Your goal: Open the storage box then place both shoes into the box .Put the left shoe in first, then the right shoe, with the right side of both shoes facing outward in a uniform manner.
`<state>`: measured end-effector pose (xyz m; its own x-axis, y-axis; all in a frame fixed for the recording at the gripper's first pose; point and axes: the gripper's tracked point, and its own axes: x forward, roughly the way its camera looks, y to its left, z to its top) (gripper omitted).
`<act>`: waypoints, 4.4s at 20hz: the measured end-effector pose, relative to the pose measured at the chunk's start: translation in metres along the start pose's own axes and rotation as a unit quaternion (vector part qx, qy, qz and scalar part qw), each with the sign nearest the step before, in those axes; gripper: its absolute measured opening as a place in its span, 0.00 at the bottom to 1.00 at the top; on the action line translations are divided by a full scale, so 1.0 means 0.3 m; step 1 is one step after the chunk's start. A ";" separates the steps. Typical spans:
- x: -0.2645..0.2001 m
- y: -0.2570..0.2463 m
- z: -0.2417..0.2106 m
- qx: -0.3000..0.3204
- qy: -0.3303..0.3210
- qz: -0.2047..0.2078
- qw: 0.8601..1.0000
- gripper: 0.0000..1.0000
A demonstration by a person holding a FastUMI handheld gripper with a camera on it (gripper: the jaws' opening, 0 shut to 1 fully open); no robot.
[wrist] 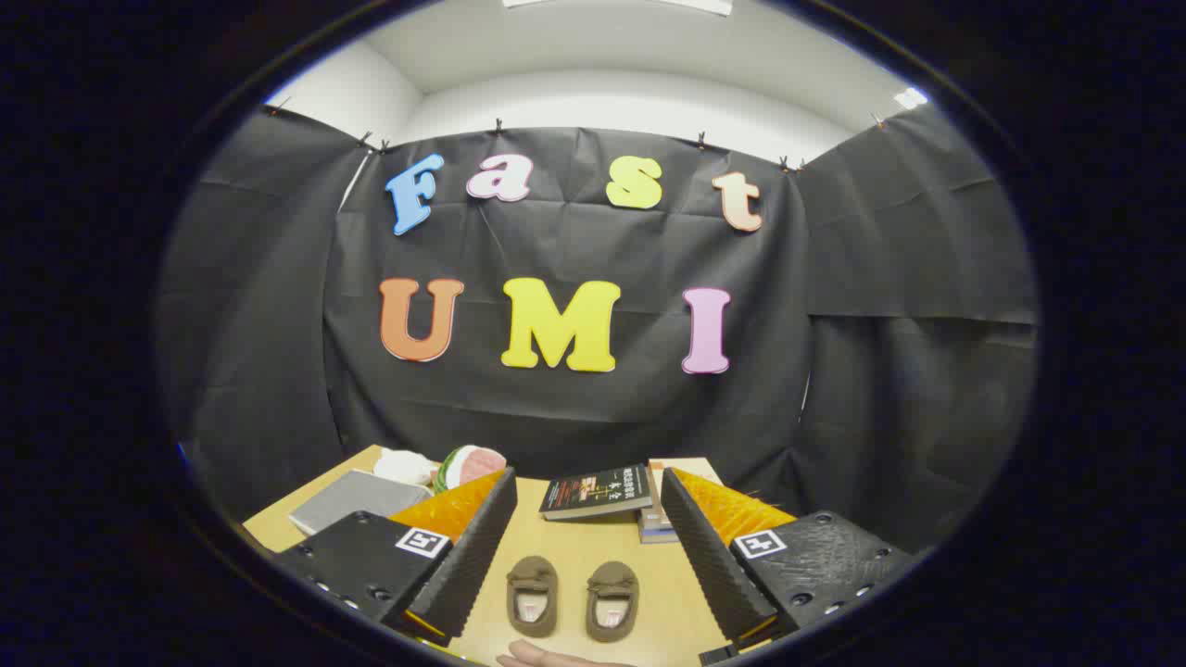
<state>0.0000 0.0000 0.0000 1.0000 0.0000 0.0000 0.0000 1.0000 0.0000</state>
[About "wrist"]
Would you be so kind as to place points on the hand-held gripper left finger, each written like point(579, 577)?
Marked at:
point(473, 556)

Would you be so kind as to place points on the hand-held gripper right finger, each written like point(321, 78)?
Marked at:
point(709, 556)

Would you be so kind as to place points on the brown fuzzy shoe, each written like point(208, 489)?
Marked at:
point(611, 582)
point(533, 579)

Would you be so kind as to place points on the cream fabric storage box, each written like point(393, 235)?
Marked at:
point(357, 496)

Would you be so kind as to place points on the blue cover book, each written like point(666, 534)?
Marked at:
point(653, 533)

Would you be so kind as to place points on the watermelon slice plush toy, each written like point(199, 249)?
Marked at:
point(477, 463)

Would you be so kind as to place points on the beige cover book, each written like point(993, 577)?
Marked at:
point(656, 477)

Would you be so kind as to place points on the white plush toy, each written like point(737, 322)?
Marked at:
point(403, 466)

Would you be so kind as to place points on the black cover book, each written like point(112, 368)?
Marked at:
point(593, 489)

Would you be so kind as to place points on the ceiling light panel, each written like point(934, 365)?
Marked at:
point(611, 4)
point(910, 97)

